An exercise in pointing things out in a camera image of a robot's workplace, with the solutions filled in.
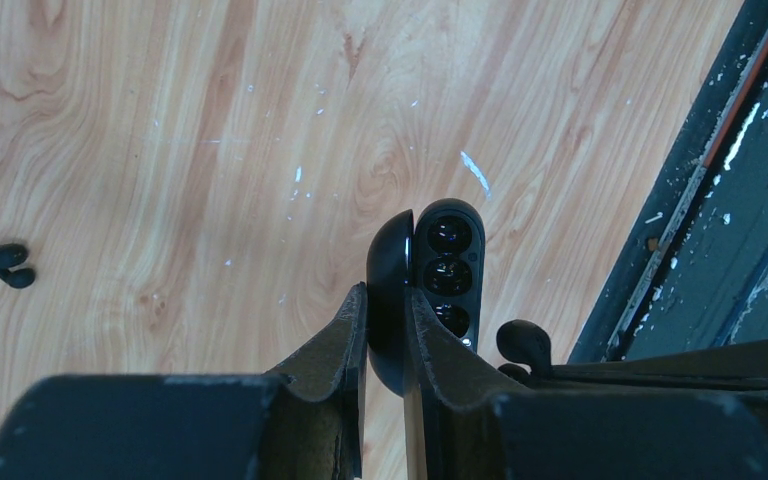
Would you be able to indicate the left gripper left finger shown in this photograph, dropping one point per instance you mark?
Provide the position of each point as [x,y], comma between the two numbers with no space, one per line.
[301,419]

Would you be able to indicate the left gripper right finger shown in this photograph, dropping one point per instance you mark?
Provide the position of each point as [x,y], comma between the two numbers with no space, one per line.
[466,420]

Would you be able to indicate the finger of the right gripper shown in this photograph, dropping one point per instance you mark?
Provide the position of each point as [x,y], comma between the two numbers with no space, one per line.
[740,369]

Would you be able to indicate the black earbud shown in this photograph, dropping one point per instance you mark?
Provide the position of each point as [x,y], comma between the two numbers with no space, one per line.
[526,347]
[12,272]

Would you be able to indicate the black earbud charging case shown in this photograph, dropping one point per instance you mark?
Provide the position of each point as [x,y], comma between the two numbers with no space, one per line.
[441,252]

